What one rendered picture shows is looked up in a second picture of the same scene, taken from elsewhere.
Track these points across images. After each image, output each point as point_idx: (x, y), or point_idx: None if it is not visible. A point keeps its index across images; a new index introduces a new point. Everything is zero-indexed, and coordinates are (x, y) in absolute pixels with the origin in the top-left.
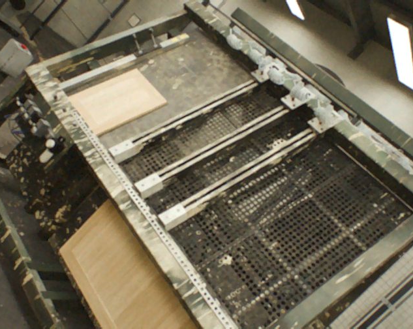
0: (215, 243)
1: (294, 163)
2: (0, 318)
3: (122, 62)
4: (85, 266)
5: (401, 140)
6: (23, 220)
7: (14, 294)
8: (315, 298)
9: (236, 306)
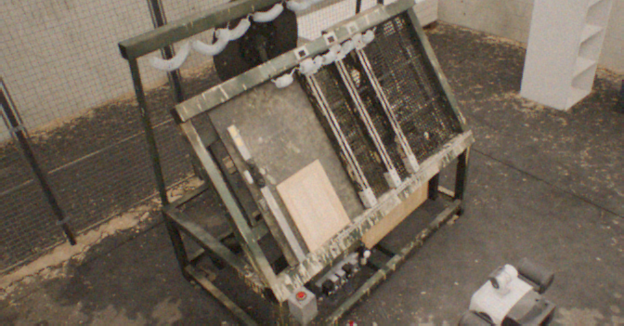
0: (418, 139)
1: None
2: (413, 277)
3: (272, 200)
4: (377, 232)
5: None
6: None
7: (387, 279)
8: (448, 94)
9: (445, 135)
